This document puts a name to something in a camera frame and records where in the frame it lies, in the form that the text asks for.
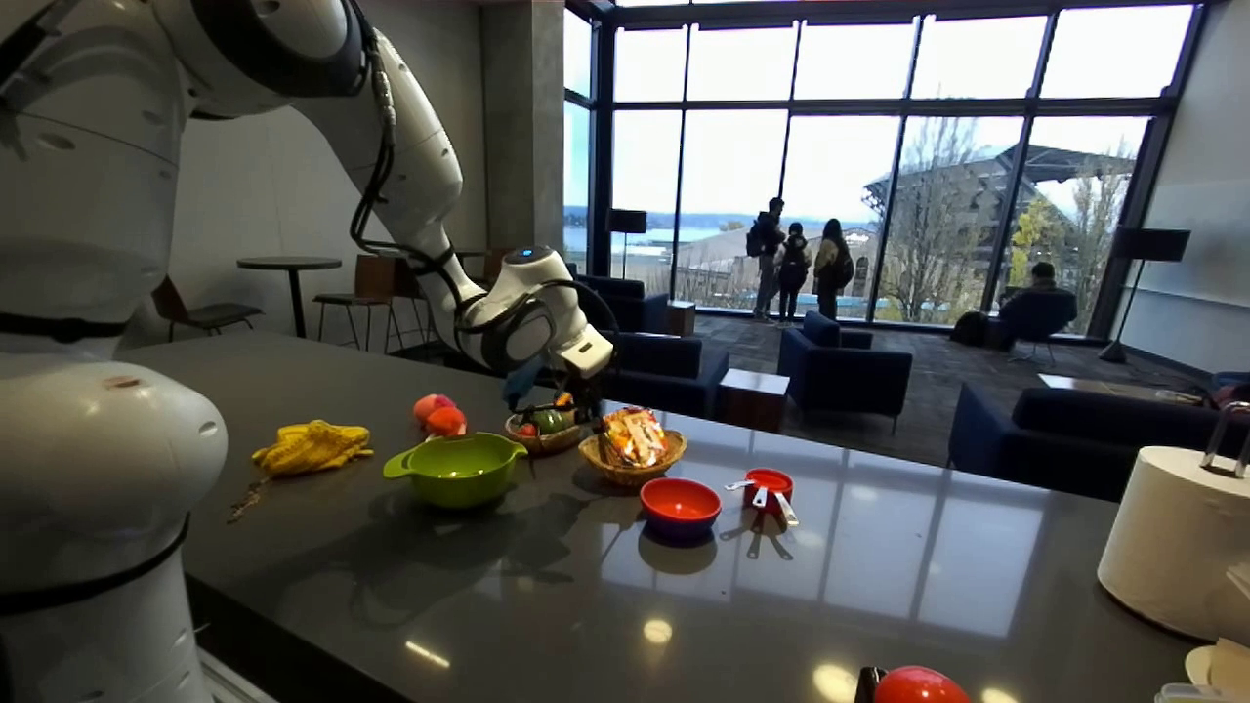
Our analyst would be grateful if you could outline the wooden chair with metal legs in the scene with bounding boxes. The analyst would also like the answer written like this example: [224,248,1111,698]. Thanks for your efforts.
[307,252,435,355]

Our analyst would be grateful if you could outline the red round object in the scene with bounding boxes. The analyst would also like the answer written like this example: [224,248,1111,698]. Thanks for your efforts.
[870,659,973,703]

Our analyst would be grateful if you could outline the red bowl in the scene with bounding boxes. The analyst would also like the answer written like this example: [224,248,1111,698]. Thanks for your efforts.
[637,474,723,540]

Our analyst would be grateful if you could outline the long dark blue sofa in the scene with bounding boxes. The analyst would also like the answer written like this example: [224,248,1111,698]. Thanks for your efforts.
[611,325,736,421]

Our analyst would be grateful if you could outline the dark blue armchair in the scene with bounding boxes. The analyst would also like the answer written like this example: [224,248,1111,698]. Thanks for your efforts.
[772,308,918,421]

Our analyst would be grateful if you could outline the small square side table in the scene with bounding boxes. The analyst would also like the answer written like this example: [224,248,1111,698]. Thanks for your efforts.
[716,366,793,435]

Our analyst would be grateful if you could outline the black speaker on stand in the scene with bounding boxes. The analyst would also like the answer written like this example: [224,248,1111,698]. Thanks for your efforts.
[1099,227,1195,366]

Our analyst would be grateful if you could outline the toy bread pieces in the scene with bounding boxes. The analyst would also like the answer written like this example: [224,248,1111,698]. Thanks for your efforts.
[596,403,673,474]

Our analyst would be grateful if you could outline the white paper towel roll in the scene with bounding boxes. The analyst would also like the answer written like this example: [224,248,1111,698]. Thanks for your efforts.
[1095,441,1250,646]

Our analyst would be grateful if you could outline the short standing person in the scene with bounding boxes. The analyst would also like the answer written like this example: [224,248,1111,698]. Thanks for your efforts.
[777,222,814,325]

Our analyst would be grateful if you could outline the green bowl with handle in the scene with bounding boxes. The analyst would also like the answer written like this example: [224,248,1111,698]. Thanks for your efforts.
[379,429,531,511]

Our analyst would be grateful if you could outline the white plate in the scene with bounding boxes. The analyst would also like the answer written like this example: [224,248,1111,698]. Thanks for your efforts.
[1181,638,1250,703]

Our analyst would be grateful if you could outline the red orange toy fruit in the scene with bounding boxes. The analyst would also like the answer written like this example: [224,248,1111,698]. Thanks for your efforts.
[410,391,467,441]

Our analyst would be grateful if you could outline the dark low chair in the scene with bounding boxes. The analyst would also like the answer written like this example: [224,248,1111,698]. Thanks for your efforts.
[154,275,264,346]

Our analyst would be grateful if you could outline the dark armchair by window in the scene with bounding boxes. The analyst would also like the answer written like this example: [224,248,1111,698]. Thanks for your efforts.
[577,275,652,334]

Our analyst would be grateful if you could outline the standing person in dark coat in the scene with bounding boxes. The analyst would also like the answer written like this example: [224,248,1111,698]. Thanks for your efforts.
[810,214,857,325]

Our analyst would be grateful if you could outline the round cafe table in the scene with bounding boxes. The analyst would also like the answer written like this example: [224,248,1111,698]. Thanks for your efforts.
[236,256,344,346]

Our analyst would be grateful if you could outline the small red cup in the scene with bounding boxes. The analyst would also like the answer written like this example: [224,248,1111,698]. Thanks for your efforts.
[737,465,798,523]

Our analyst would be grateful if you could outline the dark sofa with low back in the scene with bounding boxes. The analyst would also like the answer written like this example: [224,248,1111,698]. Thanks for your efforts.
[949,383,1232,503]

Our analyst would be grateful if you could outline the yellow cloth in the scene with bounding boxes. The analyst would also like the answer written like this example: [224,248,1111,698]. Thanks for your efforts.
[250,415,379,481]

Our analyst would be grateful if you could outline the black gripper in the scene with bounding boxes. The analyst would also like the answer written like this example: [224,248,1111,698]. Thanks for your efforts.
[501,359,617,435]

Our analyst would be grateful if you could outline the wicker basket with bread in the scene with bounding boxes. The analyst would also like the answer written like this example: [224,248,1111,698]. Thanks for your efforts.
[573,403,690,493]

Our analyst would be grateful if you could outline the wicker basket with toy vegetables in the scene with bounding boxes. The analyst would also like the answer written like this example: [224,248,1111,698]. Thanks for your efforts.
[501,386,596,459]

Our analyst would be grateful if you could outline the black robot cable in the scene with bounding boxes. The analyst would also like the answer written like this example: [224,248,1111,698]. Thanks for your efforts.
[344,15,479,308]

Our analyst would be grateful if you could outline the tall standing person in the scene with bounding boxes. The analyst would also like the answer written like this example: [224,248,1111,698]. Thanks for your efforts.
[744,197,788,325]

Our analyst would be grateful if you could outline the seated person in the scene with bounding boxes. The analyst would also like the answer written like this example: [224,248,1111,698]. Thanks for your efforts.
[992,258,1078,347]

